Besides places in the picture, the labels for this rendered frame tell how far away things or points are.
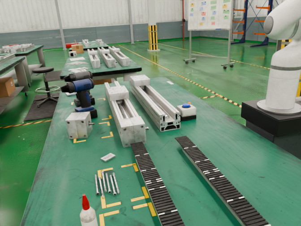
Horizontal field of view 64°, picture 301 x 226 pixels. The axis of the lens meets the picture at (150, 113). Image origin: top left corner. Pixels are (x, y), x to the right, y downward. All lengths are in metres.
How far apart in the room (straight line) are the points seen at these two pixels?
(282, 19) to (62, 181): 1.00
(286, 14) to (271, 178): 0.61
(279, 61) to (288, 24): 0.16
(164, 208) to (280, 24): 0.81
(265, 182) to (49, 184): 0.70
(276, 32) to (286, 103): 0.31
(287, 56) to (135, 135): 0.71
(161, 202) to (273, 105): 0.73
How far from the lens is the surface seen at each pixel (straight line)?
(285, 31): 1.12
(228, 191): 0.74
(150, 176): 0.79
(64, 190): 0.86
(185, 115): 1.25
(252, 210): 0.69
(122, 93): 1.37
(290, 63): 1.16
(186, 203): 0.74
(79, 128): 1.15
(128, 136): 1.01
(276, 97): 1.20
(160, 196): 0.71
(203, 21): 7.13
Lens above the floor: 1.27
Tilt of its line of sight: 21 degrees down
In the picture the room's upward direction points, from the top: 4 degrees counter-clockwise
